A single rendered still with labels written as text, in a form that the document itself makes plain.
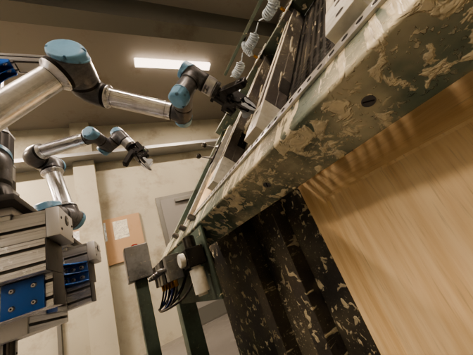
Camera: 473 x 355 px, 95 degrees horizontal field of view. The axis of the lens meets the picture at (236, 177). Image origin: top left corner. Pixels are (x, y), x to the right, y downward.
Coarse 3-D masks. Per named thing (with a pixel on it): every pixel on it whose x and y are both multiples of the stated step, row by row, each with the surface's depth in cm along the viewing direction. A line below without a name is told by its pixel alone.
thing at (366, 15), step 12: (372, 0) 30; (384, 0) 27; (372, 12) 28; (360, 24) 30; (348, 36) 31; (336, 48) 33; (324, 60) 36; (300, 96) 39; (288, 108) 42; (276, 120) 45; (264, 132) 49; (252, 144) 54; (204, 204) 79
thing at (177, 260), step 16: (192, 240) 74; (176, 256) 82; (192, 256) 70; (208, 256) 72; (160, 272) 78; (176, 272) 79; (192, 272) 69; (208, 272) 73; (176, 288) 78; (192, 288) 88; (208, 288) 69; (160, 304) 90; (176, 304) 74
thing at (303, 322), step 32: (256, 224) 92; (288, 224) 75; (224, 256) 120; (256, 256) 89; (288, 256) 70; (320, 256) 67; (224, 288) 124; (256, 288) 87; (288, 288) 80; (320, 288) 68; (192, 320) 117; (256, 320) 100; (288, 320) 82; (320, 320) 63; (352, 320) 61; (192, 352) 110; (256, 352) 103; (288, 352) 76; (320, 352) 63; (352, 352) 62
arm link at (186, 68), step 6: (180, 66) 84; (186, 66) 84; (192, 66) 85; (180, 72) 84; (186, 72) 84; (192, 72) 84; (198, 72) 85; (204, 72) 87; (198, 78) 85; (204, 78) 86; (198, 84) 86
